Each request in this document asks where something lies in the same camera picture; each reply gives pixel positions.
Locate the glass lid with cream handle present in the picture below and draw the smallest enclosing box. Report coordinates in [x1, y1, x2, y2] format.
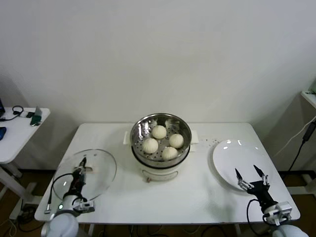
[52, 149, 117, 201]

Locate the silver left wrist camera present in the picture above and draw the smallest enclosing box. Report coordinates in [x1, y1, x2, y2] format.
[74, 200, 96, 213]

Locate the white wall cable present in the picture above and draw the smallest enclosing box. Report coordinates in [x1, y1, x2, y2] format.
[274, 120, 313, 158]

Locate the white round plate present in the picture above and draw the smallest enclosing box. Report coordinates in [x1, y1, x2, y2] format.
[212, 139, 274, 193]

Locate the black looped cable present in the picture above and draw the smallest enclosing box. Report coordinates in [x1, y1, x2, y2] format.
[0, 105, 25, 121]

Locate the white steamed baozi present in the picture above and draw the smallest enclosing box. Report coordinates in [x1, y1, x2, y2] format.
[161, 146, 178, 160]
[142, 137, 159, 154]
[168, 133, 185, 149]
[152, 125, 167, 139]

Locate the white side table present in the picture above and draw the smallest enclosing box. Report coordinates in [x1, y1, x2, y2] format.
[0, 106, 51, 220]

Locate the floor power strip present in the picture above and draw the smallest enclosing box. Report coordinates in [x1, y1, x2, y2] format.
[18, 202, 39, 219]

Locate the white floor cable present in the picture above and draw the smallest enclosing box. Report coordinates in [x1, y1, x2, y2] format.
[8, 218, 17, 237]

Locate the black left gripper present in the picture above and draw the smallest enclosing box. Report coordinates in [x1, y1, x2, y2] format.
[68, 158, 88, 196]

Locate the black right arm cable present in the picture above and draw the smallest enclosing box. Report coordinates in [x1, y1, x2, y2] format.
[246, 198, 272, 226]

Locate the green and grey device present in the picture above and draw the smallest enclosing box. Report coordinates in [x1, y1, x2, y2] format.
[31, 105, 44, 127]

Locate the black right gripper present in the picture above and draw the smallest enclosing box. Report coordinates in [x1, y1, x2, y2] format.
[234, 164, 275, 207]

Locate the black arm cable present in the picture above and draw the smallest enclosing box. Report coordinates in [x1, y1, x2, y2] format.
[246, 198, 272, 226]
[44, 172, 76, 215]

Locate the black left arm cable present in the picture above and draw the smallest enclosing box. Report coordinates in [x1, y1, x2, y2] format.
[44, 172, 76, 215]

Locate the perforated steel steamer basket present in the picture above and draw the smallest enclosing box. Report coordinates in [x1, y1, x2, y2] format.
[130, 113, 193, 169]

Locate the white electric cooker pot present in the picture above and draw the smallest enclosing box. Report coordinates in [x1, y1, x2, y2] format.
[122, 130, 199, 184]

